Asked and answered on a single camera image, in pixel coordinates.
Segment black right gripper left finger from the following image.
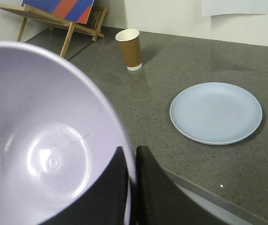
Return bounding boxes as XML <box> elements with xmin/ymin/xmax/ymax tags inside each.
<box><xmin>42</xmin><ymin>146</ymin><xmax>129</xmax><ymax>225</ymax></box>

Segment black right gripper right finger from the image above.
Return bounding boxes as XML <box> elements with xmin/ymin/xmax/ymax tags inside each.
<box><xmin>136</xmin><ymin>146</ymin><xmax>227</xmax><ymax>225</ymax></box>

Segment purple plastic bowl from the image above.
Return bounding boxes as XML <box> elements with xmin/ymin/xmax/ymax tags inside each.
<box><xmin>0</xmin><ymin>41</ymin><xmax>137</xmax><ymax>225</ymax></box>

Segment light blue plate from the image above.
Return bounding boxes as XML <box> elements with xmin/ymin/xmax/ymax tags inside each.
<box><xmin>169</xmin><ymin>82</ymin><xmax>263</xmax><ymax>145</ymax></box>

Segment brown paper cup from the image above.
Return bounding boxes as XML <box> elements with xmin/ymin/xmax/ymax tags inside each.
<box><xmin>115</xmin><ymin>29</ymin><xmax>143</xmax><ymax>71</ymax></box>

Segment wooden dish rack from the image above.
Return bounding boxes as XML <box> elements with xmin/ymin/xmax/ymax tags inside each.
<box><xmin>0</xmin><ymin>3</ymin><xmax>108</xmax><ymax>58</ymax></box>

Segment blue red board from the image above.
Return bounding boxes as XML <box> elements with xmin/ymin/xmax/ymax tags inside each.
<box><xmin>22</xmin><ymin>0</ymin><xmax>94</xmax><ymax>24</ymax></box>

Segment white paper sheet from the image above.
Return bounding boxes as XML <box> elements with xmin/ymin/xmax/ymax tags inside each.
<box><xmin>201</xmin><ymin>0</ymin><xmax>268</xmax><ymax>16</ymax></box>

